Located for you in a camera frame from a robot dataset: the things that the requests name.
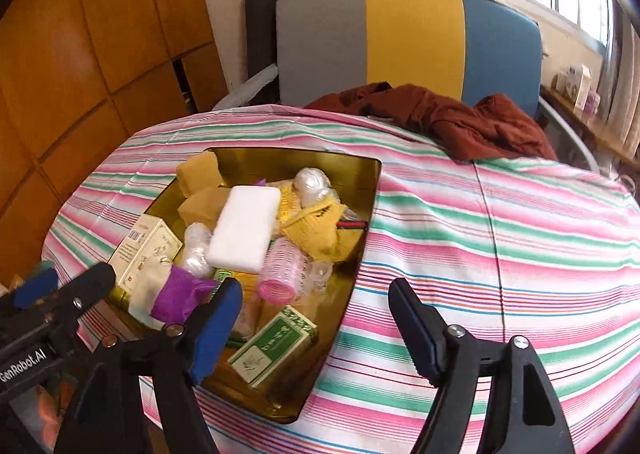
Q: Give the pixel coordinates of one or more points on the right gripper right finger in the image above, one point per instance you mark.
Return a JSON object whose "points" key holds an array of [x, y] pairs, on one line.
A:
{"points": [[523, 415]]}

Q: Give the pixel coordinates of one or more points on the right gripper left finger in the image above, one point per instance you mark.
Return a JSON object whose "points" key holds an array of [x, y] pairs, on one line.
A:
{"points": [[106, 412]]}

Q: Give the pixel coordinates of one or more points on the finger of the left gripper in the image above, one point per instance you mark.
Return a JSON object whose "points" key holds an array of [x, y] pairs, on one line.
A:
{"points": [[40, 286]]}

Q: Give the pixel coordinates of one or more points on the beige cardboard box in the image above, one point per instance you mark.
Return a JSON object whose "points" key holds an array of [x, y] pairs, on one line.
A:
{"points": [[150, 237]]}

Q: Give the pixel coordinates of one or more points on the green tea box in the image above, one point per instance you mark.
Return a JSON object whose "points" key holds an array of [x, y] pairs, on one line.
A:
{"points": [[287, 336]]}

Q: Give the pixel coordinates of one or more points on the yellow sponge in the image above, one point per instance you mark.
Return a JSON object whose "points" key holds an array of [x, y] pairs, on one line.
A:
{"points": [[204, 207], [198, 172]]}

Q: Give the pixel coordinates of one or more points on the white foam sponge block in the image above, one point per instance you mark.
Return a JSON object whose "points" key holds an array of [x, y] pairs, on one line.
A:
{"points": [[243, 231]]}

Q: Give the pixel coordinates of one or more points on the yellow sock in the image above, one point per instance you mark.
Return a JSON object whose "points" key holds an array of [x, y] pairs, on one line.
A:
{"points": [[324, 233]]}

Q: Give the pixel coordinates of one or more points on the white plastic bag ball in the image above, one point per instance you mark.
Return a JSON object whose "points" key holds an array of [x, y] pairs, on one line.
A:
{"points": [[311, 186]]}

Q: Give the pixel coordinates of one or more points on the yellow cracker packet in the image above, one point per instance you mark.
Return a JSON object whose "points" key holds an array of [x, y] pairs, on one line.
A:
{"points": [[246, 323]]}

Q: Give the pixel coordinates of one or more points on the striped pink green bedsheet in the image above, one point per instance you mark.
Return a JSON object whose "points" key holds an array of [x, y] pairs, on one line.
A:
{"points": [[505, 247]]}

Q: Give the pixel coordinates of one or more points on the wooden wardrobe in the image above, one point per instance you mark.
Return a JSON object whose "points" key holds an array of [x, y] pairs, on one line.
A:
{"points": [[77, 78]]}

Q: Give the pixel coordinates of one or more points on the dark red blanket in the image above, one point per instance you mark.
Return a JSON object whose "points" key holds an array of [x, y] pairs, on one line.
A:
{"points": [[495, 127]]}

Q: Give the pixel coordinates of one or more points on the wooden desk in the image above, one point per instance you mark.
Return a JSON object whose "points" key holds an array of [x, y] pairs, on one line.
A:
{"points": [[594, 127]]}

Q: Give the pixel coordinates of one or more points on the right side curtain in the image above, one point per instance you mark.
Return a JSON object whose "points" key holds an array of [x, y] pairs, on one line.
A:
{"points": [[619, 82]]}

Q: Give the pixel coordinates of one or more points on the white box on desk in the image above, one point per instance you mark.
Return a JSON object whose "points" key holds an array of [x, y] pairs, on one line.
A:
{"points": [[577, 84]]}

